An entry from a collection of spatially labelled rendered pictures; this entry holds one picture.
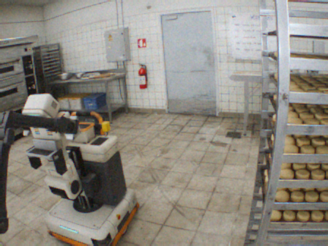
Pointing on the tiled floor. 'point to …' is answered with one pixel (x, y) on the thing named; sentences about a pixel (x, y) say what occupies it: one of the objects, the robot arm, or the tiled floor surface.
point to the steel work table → (96, 83)
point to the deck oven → (17, 75)
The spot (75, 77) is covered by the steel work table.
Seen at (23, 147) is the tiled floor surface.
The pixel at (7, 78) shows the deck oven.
